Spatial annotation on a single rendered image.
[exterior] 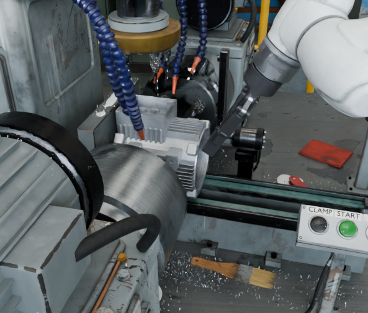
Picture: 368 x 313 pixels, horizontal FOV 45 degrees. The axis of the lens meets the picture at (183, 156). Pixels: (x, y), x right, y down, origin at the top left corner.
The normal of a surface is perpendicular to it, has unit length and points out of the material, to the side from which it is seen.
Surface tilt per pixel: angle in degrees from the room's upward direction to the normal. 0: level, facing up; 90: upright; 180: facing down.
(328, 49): 44
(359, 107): 109
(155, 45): 90
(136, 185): 28
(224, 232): 90
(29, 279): 90
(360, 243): 36
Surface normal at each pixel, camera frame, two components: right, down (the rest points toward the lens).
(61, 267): 0.97, 0.14
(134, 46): -0.03, 0.53
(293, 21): -0.86, -0.13
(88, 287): 0.00, -0.85
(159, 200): 0.75, -0.44
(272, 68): -0.25, 0.51
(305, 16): -0.70, -0.29
